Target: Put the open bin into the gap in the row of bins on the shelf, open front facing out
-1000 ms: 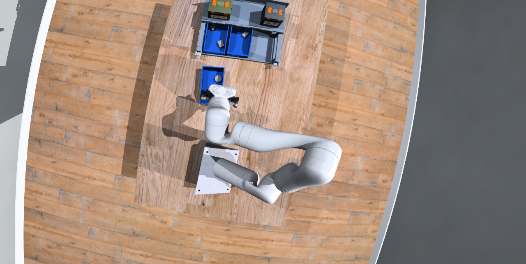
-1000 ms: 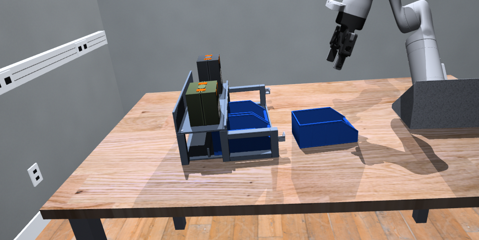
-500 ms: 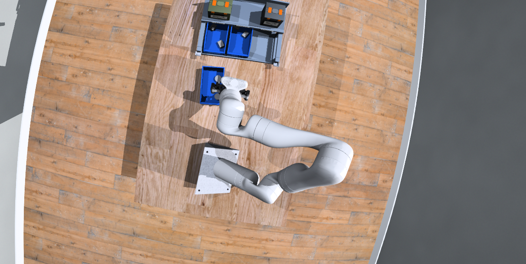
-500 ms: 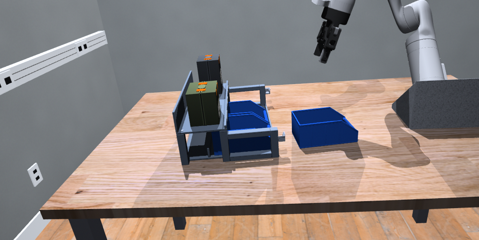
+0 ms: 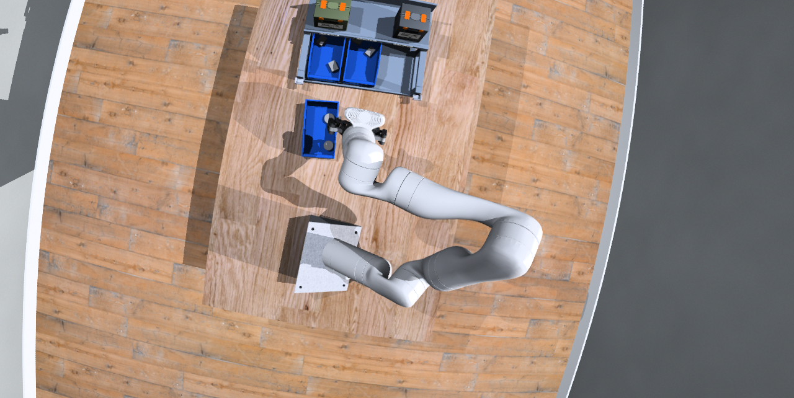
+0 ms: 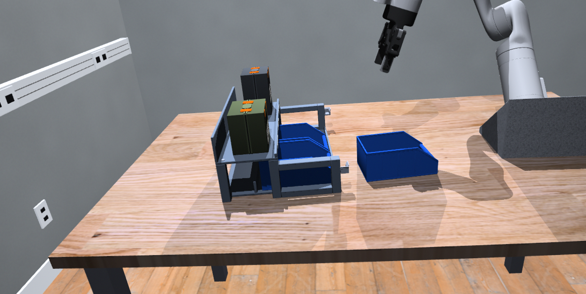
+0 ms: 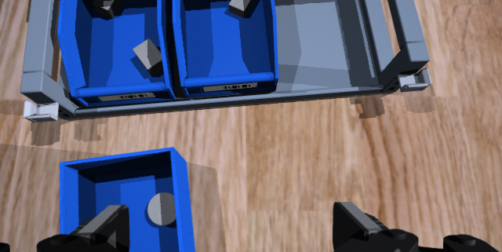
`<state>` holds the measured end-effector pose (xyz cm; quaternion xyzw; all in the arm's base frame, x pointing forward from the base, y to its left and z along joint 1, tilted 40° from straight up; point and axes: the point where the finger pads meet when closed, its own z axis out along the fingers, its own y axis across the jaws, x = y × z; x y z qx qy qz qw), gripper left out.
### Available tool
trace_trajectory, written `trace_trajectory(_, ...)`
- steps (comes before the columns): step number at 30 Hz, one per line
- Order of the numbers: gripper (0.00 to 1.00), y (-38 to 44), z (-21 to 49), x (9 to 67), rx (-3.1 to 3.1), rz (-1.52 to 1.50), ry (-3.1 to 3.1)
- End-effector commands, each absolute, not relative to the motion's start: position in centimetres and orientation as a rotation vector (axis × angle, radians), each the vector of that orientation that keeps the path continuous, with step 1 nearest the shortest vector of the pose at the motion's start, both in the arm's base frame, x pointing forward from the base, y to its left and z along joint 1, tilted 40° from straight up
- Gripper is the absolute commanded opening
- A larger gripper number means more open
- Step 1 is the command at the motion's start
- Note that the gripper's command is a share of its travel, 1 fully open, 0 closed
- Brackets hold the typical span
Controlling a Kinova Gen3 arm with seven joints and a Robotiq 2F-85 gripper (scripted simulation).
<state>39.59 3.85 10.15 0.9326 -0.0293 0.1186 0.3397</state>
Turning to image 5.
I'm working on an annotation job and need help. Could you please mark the grey metal shelf rack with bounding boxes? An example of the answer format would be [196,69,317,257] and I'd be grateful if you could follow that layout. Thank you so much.
[295,0,437,100]

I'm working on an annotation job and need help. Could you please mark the olive green case with orange latches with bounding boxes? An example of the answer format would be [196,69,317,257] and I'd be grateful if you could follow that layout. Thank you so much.
[313,0,352,31]

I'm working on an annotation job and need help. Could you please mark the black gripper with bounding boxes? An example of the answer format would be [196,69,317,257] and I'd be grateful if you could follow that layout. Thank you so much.
[327,116,387,145]

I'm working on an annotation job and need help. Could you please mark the black case with orange grip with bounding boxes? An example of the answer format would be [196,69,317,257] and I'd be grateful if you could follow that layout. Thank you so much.
[393,3,431,42]

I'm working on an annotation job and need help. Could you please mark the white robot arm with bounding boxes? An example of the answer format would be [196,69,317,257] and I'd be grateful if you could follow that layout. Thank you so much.
[322,107,542,307]

